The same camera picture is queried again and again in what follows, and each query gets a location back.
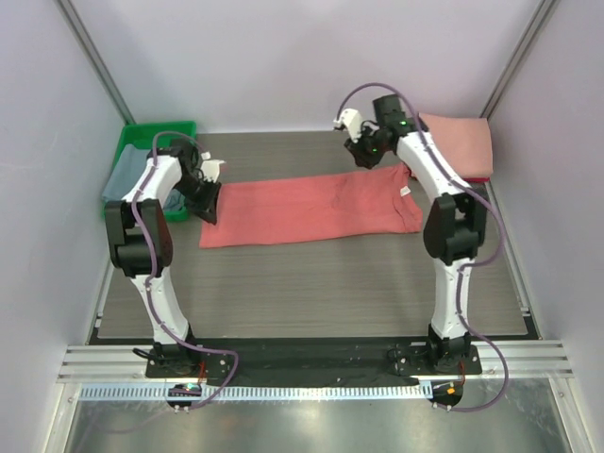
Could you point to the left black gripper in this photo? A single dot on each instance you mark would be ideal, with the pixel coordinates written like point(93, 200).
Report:
point(207, 209)

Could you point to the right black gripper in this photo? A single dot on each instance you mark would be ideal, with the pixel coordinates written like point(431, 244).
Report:
point(360, 152)

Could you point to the coral red t shirt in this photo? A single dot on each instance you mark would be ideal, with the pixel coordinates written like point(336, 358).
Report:
point(314, 208)

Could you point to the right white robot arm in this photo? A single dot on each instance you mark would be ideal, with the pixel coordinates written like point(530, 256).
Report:
point(453, 232)

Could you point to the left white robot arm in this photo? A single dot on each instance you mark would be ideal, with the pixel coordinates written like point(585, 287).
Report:
point(140, 243)

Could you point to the blue grey t shirt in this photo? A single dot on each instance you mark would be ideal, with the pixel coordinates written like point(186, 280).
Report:
point(130, 167)

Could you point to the green plastic bin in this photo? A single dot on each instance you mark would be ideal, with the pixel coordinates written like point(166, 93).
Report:
point(142, 135)

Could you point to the folded light pink t shirt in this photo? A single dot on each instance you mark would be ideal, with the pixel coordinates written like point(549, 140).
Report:
point(465, 143)

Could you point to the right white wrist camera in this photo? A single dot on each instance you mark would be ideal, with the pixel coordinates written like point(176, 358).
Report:
point(349, 120)

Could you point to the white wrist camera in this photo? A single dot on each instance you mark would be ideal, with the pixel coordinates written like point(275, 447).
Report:
point(349, 120)
point(210, 168)

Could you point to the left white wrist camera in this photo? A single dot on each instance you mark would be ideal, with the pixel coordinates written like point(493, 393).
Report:
point(210, 168)

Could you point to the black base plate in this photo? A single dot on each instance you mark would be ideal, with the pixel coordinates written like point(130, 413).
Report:
point(312, 361)

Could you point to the aluminium frame rail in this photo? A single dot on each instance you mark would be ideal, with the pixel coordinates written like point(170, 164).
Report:
point(116, 363)

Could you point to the white slotted cable duct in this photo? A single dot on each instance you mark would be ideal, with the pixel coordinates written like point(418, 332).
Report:
point(171, 392)

